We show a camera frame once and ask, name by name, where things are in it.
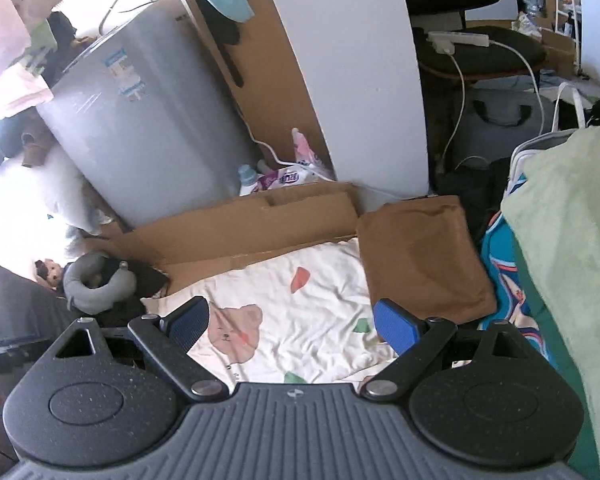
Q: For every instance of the brown printed t-shirt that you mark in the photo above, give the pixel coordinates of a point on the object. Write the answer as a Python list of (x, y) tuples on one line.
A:
[(420, 260)]

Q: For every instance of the white tote bag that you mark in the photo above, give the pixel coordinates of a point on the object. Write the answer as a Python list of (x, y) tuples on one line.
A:
[(530, 147)]

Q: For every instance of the plastic-wrapped grey washing machine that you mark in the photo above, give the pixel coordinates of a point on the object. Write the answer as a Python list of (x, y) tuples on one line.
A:
[(155, 125)]

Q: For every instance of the dark grey pillow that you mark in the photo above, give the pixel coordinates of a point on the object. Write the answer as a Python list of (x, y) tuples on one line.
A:
[(20, 305)]

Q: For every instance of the brown plush toy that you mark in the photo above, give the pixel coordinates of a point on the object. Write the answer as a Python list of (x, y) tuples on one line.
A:
[(50, 272)]

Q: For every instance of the grey neck pillow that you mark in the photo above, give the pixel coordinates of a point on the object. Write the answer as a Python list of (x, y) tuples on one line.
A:
[(80, 290)]

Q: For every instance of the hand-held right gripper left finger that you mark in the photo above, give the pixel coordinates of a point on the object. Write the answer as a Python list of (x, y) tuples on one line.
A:
[(190, 322)]

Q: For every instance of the pale pink garment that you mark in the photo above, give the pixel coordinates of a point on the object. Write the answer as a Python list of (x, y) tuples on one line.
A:
[(5, 35)]

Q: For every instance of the white printed blanket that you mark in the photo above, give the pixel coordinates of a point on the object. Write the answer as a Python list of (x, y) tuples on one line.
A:
[(290, 320)]

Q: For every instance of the grey bag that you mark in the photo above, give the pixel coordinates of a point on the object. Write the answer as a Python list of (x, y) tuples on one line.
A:
[(500, 140)]

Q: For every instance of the tall cardboard panel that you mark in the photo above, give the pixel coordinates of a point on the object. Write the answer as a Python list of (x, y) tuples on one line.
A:
[(270, 85)]

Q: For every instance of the small cardboard box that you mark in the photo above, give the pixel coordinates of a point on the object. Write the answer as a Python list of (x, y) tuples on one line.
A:
[(560, 52)]

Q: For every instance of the white board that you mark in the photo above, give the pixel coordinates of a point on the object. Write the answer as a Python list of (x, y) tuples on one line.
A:
[(594, 30)]

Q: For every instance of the white power strip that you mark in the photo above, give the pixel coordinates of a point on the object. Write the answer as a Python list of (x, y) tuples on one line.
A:
[(460, 39)]

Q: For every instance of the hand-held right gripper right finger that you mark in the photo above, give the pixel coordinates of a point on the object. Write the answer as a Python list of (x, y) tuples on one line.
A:
[(395, 325)]

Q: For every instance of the light green towel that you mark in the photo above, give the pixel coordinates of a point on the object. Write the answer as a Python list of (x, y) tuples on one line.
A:
[(570, 220)]

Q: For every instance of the brown cardboard sheet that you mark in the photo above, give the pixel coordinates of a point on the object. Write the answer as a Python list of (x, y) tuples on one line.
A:
[(220, 230)]

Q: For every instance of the light blue detergent bottle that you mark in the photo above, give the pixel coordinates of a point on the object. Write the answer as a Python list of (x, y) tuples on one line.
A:
[(247, 180)]

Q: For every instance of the purple detergent packet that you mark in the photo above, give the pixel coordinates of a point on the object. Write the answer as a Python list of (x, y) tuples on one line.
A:
[(280, 179)]

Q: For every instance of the pink white plastic bag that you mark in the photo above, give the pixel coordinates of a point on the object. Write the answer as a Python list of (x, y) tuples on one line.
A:
[(307, 152)]

